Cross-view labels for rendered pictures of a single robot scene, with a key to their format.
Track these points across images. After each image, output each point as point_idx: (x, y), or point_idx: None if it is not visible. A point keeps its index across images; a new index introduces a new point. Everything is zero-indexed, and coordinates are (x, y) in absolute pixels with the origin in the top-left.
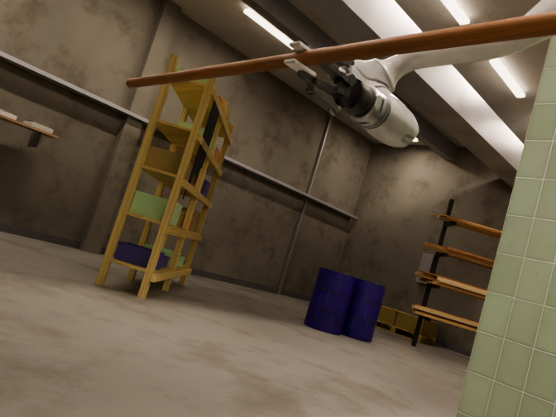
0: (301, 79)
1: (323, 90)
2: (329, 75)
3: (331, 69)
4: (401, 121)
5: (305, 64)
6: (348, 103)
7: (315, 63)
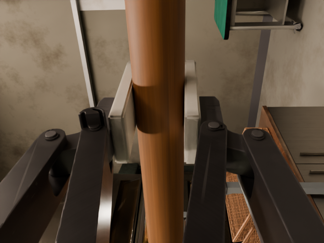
0: (220, 111)
1: (224, 219)
2: (96, 236)
3: (109, 222)
4: None
5: (183, 126)
6: None
7: (183, 159)
